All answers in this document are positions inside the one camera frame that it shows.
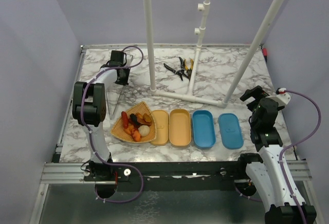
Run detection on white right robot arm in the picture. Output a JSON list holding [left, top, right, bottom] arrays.
[[236, 86, 317, 223]]

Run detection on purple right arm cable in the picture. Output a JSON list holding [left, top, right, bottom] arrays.
[[235, 90, 322, 224]]

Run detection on white steamed bun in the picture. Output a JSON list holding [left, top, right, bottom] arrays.
[[138, 125, 150, 137]]

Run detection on blue lunch box base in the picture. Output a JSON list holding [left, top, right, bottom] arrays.
[[192, 110, 216, 149]]

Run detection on brown sausage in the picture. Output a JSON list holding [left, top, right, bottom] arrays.
[[136, 113, 146, 125]]

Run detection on blue lunch box lid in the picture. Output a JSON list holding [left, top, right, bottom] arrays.
[[218, 113, 244, 150]]

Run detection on red sausage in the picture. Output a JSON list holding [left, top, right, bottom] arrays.
[[121, 111, 129, 129]]

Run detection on beige lunch box base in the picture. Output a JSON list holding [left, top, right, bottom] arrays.
[[169, 109, 192, 147]]

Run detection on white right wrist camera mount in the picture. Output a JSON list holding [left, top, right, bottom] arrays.
[[267, 88, 291, 110]]

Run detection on black sea cucumber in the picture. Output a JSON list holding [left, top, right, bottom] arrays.
[[129, 114, 140, 127]]

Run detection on red clamp at table corner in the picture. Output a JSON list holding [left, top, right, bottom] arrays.
[[262, 48, 267, 61]]

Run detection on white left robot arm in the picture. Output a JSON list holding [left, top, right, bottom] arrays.
[[72, 50, 130, 180]]

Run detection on brown fried patty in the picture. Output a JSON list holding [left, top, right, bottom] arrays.
[[143, 114, 152, 124]]

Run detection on black pruning shears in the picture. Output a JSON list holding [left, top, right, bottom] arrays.
[[163, 57, 189, 81]]

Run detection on aluminium table frame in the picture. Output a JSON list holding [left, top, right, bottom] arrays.
[[28, 44, 324, 224]]

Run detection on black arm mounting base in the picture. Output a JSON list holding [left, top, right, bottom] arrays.
[[80, 153, 262, 203]]

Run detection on orange fried chicken piece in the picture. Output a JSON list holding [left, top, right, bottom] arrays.
[[131, 129, 141, 142]]

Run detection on orange chicken wing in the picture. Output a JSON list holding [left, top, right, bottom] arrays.
[[124, 124, 134, 136]]

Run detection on white PVC pipe frame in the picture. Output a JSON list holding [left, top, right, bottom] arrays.
[[143, 0, 285, 108]]

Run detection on metal food tongs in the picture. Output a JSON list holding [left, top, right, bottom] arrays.
[[106, 54, 134, 121]]

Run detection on beige lunch box lid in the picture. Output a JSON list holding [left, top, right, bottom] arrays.
[[151, 110, 169, 146]]

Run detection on yellow handled pliers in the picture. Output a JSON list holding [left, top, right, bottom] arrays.
[[184, 59, 194, 80]]

